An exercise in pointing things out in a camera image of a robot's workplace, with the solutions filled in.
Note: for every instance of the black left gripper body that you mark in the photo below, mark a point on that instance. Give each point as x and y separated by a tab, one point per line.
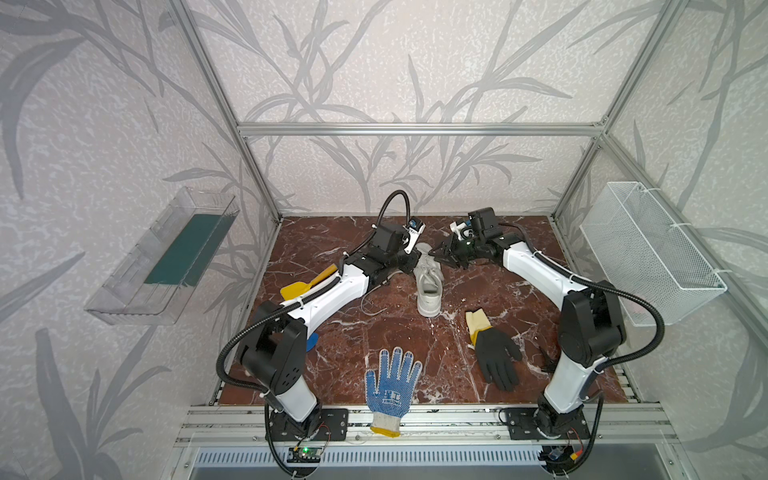
409	258

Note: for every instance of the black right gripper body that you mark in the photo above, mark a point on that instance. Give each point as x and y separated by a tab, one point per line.
455	251

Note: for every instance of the white leather sneaker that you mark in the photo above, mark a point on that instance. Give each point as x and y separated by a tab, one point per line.
429	281

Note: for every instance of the grey-white shoelace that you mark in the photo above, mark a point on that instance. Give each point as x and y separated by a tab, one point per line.
377	303

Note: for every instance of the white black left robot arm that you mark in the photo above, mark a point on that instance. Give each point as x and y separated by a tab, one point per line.
269	355

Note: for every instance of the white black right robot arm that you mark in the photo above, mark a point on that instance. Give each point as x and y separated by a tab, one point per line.
591	325

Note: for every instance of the yellow plastic spatula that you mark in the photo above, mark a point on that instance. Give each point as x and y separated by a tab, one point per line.
299	288

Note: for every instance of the black yellow work glove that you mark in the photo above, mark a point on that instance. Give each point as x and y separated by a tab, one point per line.
496	352

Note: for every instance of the blue dotted knit glove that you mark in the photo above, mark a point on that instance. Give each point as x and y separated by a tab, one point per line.
389	390

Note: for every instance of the green lit circuit board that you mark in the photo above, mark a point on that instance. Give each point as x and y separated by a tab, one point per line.
304	455

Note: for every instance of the right wiring connector board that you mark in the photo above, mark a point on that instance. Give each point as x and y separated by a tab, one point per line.
561	455

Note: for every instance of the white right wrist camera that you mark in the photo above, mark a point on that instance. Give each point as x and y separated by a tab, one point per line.
462	230

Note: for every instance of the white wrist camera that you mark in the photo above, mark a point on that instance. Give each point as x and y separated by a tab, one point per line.
414	228
462	230

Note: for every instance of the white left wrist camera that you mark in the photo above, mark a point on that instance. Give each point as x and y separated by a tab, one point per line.
414	228

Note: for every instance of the white wire mesh basket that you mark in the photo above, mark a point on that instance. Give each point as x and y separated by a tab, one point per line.
642	250

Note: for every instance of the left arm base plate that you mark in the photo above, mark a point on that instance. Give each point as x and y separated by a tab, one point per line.
321	425

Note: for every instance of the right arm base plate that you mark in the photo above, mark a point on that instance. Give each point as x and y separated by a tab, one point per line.
529	423

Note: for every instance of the clear plastic wall bin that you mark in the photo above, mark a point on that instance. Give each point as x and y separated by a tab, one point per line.
153	284

